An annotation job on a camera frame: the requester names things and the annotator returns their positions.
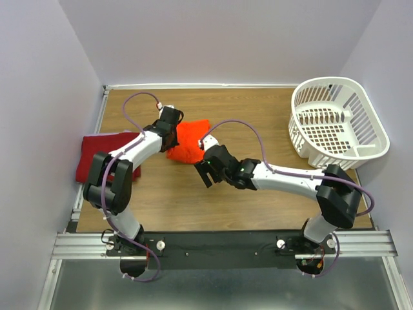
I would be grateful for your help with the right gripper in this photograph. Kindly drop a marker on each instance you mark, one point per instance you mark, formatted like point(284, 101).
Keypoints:
point(202, 168)

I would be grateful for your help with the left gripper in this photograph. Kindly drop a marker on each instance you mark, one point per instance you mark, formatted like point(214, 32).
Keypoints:
point(175, 141)

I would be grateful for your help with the orange t-shirt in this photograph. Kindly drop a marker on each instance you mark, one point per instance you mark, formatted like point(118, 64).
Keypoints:
point(188, 135)

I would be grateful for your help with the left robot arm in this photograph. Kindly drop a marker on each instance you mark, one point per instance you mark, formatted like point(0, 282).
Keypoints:
point(108, 186)

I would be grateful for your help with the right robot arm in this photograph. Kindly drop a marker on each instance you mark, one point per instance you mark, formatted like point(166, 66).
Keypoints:
point(335, 192)

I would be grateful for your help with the folded dark red t-shirt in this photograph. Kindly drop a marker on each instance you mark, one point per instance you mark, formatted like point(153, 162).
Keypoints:
point(99, 143)

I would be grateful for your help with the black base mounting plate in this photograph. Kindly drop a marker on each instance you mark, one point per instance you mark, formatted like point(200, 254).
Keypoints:
point(282, 249)

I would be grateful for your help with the white plastic laundry basket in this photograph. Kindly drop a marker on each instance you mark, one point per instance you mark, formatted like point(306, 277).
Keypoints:
point(332, 121)

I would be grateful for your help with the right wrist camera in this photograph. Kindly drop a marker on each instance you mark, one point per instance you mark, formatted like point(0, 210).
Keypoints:
point(207, 143)

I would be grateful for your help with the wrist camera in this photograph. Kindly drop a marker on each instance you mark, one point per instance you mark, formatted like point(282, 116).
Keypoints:
point(207, 143)
point(161, 107)

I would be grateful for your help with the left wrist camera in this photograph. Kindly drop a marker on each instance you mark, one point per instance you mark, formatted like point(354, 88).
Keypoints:
point(161, 107)

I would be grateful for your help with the aluminium frame rail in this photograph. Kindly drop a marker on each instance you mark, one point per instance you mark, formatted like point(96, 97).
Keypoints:
point(353, 243)

